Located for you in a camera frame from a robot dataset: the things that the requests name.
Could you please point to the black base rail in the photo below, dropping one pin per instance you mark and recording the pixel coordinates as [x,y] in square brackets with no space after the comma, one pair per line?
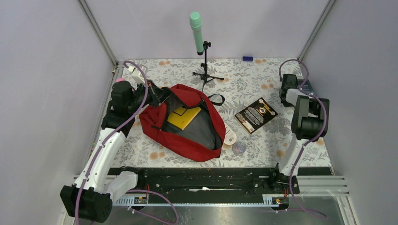
[212,185]

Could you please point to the pink metronome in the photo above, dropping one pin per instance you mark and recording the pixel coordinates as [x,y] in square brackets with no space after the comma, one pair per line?
[120,80]

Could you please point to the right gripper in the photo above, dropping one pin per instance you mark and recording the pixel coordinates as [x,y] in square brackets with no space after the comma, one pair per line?
[287,104]

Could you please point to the dark blue book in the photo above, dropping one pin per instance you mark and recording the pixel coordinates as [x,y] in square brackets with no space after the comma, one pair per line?
[305,86]

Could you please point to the black book under yellow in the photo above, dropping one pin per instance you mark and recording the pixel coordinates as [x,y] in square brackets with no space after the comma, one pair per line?
[255,115]

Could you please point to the red backpack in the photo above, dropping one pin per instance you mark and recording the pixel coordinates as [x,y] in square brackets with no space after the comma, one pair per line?
[203,137]

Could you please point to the clear round plastic container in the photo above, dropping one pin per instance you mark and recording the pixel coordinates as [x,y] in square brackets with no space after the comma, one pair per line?
[239,148]

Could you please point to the white oval card package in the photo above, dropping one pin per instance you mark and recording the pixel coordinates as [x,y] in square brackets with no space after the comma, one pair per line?
[230,136]

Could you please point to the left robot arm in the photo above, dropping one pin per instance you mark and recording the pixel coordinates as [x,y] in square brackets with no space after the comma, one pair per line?
[89,197]

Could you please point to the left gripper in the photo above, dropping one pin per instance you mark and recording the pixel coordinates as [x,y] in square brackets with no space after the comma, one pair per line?
[157,94]

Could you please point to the black microphone tripod stand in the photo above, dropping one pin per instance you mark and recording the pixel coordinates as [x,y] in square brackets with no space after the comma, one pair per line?
[205,77]

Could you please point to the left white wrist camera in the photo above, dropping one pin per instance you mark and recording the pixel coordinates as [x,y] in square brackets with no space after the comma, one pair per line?
[135,73]

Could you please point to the mint green microphone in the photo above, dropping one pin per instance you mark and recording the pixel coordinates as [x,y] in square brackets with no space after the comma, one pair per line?
[196,25]

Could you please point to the small blue block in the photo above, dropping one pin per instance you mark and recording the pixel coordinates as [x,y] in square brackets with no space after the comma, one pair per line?
[247,58]

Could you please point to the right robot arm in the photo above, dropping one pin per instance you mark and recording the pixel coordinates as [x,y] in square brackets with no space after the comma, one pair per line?
[309,123]

